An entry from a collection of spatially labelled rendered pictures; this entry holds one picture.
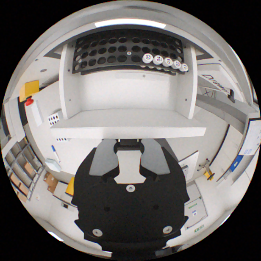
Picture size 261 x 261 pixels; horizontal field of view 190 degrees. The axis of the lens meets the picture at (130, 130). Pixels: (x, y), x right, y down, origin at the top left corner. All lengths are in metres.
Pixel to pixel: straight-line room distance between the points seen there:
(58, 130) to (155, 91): 0.20
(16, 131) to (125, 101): 0.80
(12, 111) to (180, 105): 0.92
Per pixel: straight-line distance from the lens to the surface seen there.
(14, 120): 0.81
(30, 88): 0.33
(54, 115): 0.35
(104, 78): 0.19
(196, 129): 0.15
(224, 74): 0.23
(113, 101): 0.19
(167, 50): 0.15
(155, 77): 0.18
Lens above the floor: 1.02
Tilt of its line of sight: 61 degrees down
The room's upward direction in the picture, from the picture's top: 176 degrees clockwise
